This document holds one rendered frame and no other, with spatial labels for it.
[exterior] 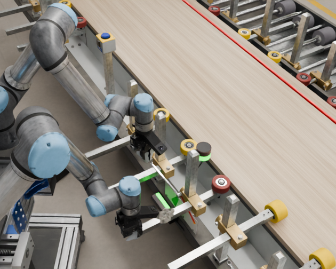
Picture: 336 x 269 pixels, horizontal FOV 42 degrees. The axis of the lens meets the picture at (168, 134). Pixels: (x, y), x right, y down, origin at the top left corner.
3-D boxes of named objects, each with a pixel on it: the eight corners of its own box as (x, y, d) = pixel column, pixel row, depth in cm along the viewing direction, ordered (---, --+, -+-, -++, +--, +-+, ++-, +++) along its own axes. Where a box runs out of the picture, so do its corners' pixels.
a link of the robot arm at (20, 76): (-16, 97, 181) (40, 13, 145) (2, 75, 191) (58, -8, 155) (10, 114, 184) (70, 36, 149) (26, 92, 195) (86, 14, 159)
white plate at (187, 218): (194, 235, 194) (196, 222, 186) (164, 194, 209) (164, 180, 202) (196, 234, 194) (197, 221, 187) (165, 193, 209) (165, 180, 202)
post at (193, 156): (185, 226, 202) (192, 156, 168) (182, 220, 204) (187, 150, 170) (192, 222, 204) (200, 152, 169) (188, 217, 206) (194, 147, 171)
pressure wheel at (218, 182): (216, 207, 192) (219, 191, 184) (206, 194, 197) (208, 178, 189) (231, 199, 195) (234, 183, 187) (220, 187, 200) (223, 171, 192)
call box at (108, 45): (103, 55, 211) (102, 41, 205) (97, 48, 215) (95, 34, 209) (116, 52, 213) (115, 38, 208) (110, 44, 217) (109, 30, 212)
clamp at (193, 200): (196, 217, 186) (196, 210, 182) (178, 195, 194) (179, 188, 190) (206, 212, 188) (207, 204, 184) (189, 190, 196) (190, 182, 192)
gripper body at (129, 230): (115, 224, 172) (113, 206, 164) (134, 215, 176) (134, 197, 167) (124, 239, 168) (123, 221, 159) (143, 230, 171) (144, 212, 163)
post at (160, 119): (158, 189, 217) (159, 118, 183) (154, 184, 219) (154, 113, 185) (164, 186, 219) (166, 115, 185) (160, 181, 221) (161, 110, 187)
